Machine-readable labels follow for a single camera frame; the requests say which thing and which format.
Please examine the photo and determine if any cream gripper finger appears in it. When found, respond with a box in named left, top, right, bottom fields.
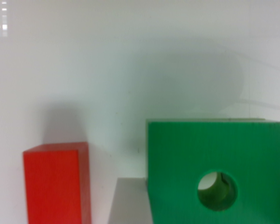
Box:
left=108, top=178, right=153, bottom=224

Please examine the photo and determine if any green block with hole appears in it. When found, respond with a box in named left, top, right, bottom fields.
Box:
left=147, top=119, right=280, bottom=224

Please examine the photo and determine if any red block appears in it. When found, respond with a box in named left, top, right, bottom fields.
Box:
left=22, top=142, right=91, bottom=224

